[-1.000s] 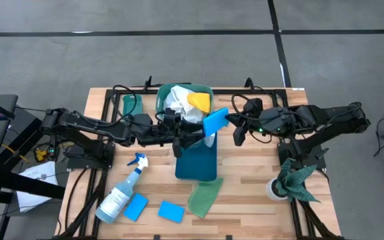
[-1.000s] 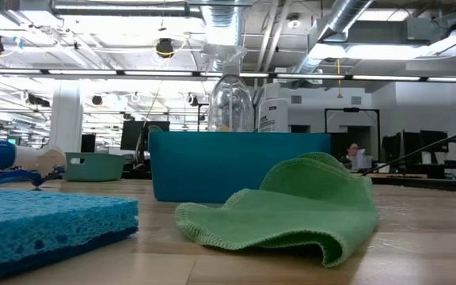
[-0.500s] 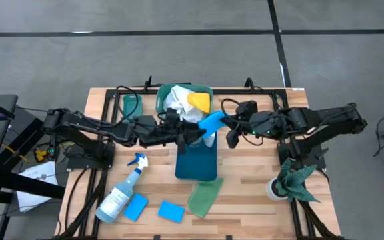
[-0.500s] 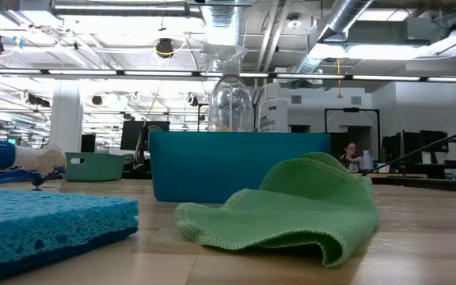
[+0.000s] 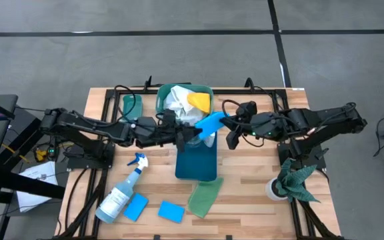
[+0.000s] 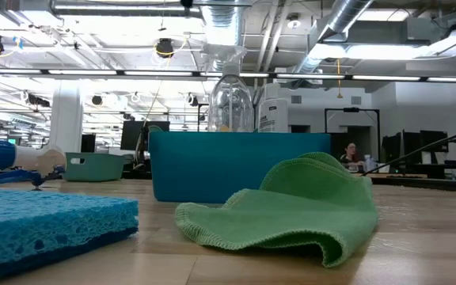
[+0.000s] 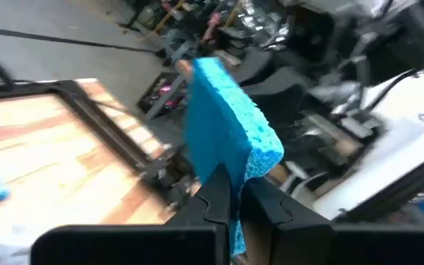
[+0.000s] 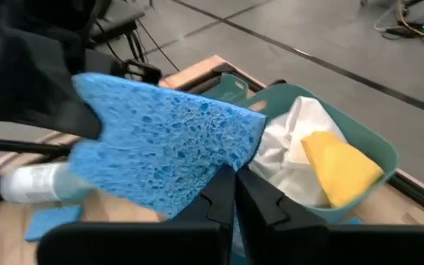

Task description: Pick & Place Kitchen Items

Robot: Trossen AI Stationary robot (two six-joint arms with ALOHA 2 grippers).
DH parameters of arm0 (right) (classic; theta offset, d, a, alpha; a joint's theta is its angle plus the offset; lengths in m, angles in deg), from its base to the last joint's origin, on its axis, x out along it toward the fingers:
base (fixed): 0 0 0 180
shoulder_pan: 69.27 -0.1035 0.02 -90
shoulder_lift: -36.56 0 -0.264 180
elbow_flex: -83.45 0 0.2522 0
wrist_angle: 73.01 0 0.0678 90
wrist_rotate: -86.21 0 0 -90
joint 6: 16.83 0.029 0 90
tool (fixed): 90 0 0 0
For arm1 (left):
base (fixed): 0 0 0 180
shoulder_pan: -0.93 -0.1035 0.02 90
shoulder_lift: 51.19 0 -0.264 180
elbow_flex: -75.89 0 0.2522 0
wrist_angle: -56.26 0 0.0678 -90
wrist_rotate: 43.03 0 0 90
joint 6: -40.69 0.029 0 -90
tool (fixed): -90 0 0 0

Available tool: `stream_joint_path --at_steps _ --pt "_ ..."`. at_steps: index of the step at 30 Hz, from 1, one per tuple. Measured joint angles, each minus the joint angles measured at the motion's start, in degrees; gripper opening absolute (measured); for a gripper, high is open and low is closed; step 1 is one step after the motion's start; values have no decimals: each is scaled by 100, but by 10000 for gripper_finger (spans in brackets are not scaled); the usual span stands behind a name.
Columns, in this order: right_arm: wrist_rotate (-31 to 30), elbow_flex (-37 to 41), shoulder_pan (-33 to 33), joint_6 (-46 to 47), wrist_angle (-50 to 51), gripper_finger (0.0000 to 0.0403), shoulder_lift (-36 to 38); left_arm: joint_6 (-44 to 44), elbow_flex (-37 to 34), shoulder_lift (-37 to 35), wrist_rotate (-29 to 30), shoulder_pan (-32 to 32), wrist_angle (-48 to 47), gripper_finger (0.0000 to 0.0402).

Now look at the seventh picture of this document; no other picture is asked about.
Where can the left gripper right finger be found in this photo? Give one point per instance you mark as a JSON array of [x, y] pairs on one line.
[[289, 228]]

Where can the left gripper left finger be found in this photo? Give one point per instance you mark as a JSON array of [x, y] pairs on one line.
[[215, 206]]

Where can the black table frame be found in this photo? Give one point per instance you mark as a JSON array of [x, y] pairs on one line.
[[98, 117]]

